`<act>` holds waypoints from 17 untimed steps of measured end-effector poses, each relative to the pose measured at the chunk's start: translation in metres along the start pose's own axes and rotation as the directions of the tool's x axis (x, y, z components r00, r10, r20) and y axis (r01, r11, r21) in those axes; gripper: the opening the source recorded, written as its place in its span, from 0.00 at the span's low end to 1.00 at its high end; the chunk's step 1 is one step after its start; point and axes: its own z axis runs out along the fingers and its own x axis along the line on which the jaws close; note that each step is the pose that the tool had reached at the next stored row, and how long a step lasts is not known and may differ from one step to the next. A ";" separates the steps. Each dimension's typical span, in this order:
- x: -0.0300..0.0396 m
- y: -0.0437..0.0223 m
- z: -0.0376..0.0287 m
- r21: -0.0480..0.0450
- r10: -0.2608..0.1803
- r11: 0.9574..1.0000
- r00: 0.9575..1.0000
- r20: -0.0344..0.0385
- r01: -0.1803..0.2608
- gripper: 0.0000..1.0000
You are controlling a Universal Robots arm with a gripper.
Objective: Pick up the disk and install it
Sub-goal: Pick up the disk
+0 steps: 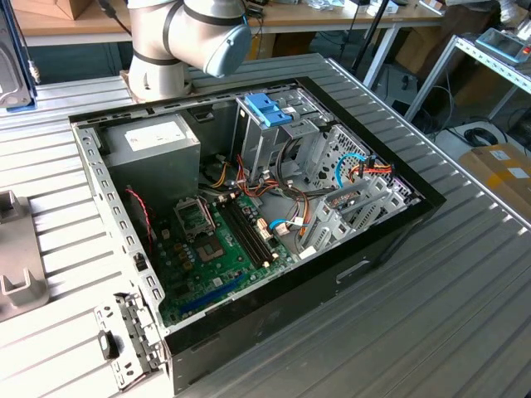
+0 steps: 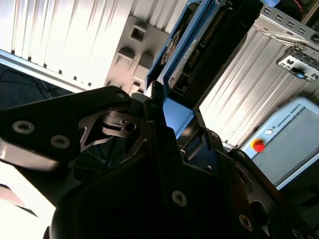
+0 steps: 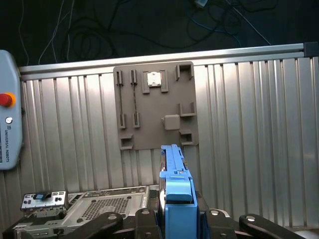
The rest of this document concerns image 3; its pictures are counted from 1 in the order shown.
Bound hard disk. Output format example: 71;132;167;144
159;144;207;239

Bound grey parts rack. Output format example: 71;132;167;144
113;61;200;151

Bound grey power supply unit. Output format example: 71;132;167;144
66;186;150;226

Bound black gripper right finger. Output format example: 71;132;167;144
198;191;308;239

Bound black plastic latch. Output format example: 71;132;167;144
34;191;52;200

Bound silver CPU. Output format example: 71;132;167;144
147;72;162;87

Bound black PC case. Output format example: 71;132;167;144
12;185;160;239

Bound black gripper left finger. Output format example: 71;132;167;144
72;208;160;239

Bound green RAM stick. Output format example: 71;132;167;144
133;74;138;125

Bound pale blue teach pendant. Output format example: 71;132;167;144
0;49;23;171

